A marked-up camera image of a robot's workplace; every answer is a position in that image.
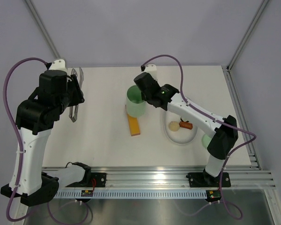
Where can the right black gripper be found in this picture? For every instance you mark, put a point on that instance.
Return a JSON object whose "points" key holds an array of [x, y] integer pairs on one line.
{"points": [[143, 96]]}

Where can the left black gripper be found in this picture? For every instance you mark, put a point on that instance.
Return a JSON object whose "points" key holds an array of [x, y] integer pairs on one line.
{"points": [[78, 94]]}

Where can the metal tongs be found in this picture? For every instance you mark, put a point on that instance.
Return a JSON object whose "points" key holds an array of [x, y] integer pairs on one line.
{"points": [[77, 94]]}

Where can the green lunch cup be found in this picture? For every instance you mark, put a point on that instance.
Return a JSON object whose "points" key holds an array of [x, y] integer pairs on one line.
{"points": [[135, 105]]}

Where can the cream steamed bun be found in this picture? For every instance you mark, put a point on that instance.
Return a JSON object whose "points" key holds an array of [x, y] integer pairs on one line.
{"points": [[174, 126]]}

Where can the brown sausage piece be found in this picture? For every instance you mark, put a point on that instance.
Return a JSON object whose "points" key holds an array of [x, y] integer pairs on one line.
{"points": [[186, 125]]}

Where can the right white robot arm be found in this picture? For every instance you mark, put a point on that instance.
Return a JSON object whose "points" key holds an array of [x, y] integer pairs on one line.
{"points": [[223, 137]]}

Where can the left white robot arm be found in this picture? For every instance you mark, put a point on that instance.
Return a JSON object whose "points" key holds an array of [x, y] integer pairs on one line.
{"points": [[36, 187]]}

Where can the yellow wooden block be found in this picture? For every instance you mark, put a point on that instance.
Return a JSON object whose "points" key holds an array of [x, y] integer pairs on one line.
{"points": [[133, 125]]}

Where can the white oval plate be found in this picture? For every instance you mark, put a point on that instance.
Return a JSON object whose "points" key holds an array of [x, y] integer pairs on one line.
{"points": [[182, 136]]}

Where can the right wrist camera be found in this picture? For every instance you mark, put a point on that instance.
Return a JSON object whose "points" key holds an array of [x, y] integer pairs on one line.
{"points": [[151, 69]]}

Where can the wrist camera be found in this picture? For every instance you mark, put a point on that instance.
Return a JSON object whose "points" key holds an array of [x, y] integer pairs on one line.
{"points": [[151, 69], [58, 64]]}

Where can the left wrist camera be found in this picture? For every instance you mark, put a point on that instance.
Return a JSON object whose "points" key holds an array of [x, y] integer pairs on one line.
{"points": [[58, 64]]}

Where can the green lid with handle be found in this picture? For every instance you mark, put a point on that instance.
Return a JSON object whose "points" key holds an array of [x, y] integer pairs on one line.
{"points": [[205, 141]]}

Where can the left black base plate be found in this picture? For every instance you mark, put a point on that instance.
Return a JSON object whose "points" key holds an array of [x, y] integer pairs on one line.
{"points": [[97, 179]]}

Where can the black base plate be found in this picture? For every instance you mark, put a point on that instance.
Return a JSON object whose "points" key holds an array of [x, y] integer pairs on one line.
{"points": [[97, 179], [196, 179]]}

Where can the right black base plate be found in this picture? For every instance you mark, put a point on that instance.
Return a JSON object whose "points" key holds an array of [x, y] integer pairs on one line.
{"points": [[196, 179]]}

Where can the perforated cable tray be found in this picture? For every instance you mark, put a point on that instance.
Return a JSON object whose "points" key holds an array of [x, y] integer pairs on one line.
{"points": [[130, 194]]}

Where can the left aluminium frame post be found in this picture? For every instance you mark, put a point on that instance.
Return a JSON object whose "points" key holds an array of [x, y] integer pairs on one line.
{"points": [[32, 9]]}

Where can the aluminium frame post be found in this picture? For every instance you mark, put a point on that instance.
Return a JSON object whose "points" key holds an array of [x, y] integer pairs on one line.
{"points": [[248, 33], [32, 9]]}

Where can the aluminium mounting rail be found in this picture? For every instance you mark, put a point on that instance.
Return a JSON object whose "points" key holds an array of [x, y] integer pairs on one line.
{"points": [[174, 177]]}

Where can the right aluminium frame post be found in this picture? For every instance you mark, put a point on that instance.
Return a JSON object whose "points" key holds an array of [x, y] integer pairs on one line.
{"points": [[248, 33]]}

